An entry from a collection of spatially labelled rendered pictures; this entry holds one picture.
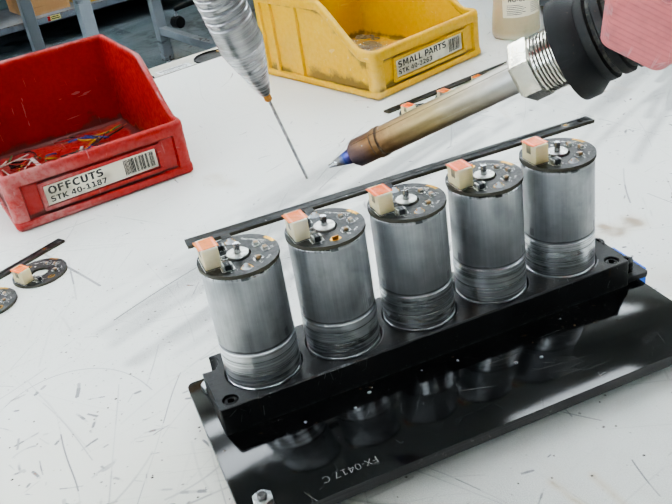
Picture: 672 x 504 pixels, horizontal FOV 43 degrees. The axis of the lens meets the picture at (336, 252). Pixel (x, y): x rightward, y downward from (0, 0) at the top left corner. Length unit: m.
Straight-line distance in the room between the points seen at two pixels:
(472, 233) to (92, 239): 0.22
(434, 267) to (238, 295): 0.06
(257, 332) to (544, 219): 0.10
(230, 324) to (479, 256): 0.08
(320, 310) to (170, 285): 0.13
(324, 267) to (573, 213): 0.09
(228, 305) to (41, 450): 0.09
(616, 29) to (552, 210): 0.11
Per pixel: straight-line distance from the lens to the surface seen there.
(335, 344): 0.27
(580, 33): 0.20
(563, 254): 0.30
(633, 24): 0.19
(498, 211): 0.27
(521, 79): 0.21
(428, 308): 0.28
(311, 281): 0.26
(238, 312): 0.25
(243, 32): 0.20
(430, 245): 0.27
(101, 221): 0.45
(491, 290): 0.29
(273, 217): 0.27
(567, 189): 0.29
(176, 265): 0.39
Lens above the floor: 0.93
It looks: 29 degrees down
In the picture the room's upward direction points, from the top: 9 degrees counter-clockwise
